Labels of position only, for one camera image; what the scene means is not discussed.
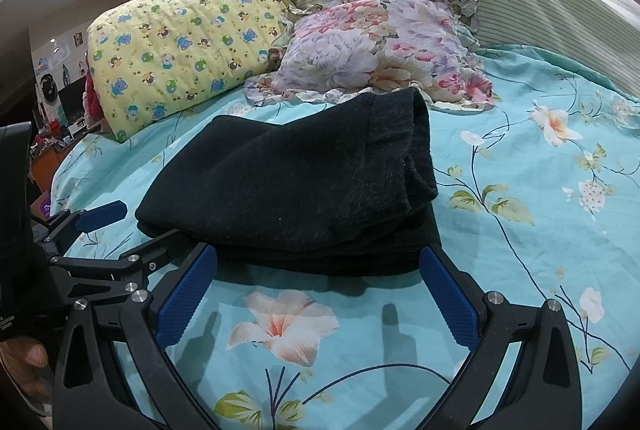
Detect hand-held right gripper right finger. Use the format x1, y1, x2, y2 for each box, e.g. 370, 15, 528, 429
417, 243, 583, 430

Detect black monitor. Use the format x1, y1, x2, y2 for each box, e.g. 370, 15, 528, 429
57, 78, 88, 121

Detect floral ruffled pillow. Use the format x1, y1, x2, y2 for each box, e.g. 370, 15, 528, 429
243, 0, 501, 113

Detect black pants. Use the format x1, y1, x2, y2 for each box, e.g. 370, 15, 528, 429
135, 88, 442, 277

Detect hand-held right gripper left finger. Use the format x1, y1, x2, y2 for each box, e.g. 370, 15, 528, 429
52, 243, 223, 430

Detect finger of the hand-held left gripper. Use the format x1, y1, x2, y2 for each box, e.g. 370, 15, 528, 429
47, 237, 173, 296
32, 200, 128, 256

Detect red cloth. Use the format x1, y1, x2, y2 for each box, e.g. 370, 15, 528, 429
82, 55, 103, 123

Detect wooden desk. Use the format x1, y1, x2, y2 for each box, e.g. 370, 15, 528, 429
30, 145, 66, 188

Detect yellow bear print pillow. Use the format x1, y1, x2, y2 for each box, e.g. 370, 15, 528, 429
86, 0, 296, 143

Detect person's left hand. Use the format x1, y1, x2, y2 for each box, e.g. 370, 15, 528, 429
0, 339, 53, 417

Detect teal floral bed sheet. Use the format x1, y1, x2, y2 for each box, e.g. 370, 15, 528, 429
50, 43, 640, 430

